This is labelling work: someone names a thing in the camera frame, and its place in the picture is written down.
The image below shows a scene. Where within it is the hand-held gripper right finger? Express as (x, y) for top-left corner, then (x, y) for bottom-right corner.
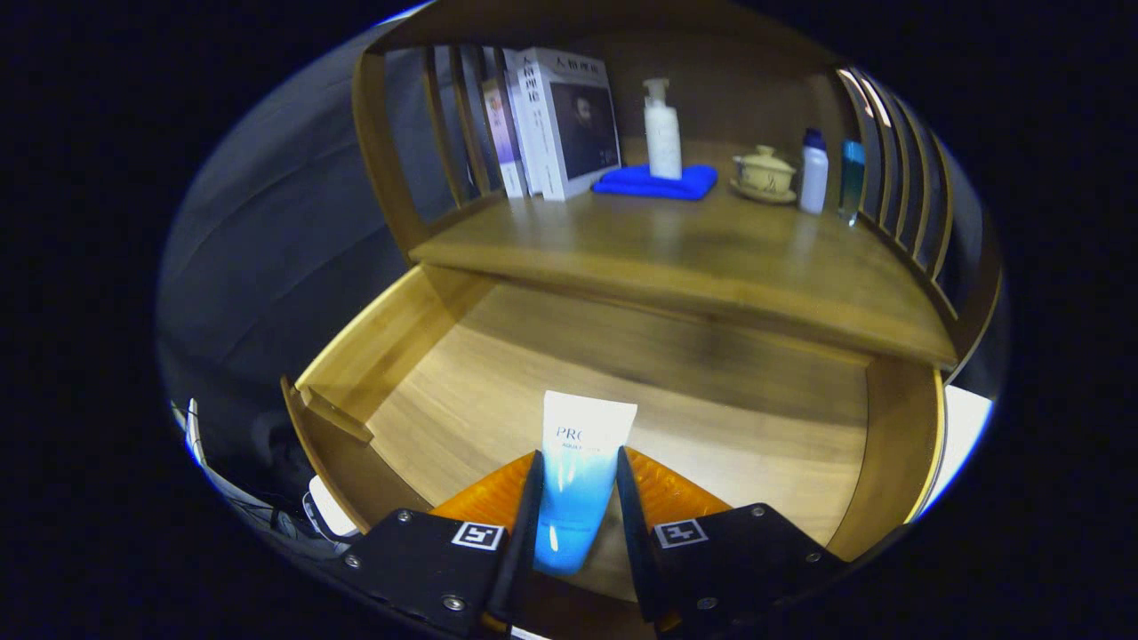
(615, 446), (847, 634)

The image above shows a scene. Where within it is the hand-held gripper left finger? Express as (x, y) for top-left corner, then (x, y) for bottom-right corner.
(342, 449), (545, 639)

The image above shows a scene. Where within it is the blue and white tube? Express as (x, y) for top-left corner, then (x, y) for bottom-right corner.
(532, 389), (639, 576)

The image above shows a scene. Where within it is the brown wooden drawer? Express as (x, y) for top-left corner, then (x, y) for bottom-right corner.
(280, 262), (948, 640)

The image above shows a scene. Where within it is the brown wooden countertop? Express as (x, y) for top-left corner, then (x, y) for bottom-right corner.
(409, 138), (961, 370)

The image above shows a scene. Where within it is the white filing cabinet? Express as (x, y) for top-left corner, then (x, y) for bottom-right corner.
(907, 382), (995, 521)

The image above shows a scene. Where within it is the brown wooden cabinet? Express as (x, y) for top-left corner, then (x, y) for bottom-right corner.
(351, 0), (1006, 374)

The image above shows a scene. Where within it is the white oval device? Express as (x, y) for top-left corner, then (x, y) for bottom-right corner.
(302, 476), (361, 541)

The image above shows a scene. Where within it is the folded blue cloth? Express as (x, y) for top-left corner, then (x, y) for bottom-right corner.
(591, 164), (719, 202)

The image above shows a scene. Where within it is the black backdrop cloth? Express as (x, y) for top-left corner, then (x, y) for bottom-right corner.
(158, 18), (1010, 499)

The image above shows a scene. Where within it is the beige lidded teacup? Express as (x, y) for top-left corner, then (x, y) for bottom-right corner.
(733, 145), (797, 195)

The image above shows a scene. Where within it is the white pump bottle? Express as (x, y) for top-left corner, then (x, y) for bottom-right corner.
(642, 77), (684, 180)

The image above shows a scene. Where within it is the white bottle with blue cap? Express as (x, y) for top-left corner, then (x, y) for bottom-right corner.
(798, 128), (829, 215)

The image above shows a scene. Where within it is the thin white book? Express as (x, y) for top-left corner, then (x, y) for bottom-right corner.
(502, 49), (543, 198)

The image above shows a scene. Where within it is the purple book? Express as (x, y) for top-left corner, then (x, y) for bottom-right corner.
(481, 76), (527, 199)

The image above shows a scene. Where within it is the teal bottle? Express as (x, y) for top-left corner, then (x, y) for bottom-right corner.
(837, 140), (866, 228)

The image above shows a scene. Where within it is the white book with portrait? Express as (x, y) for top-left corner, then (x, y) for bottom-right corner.
(516, 46), (623, 202)

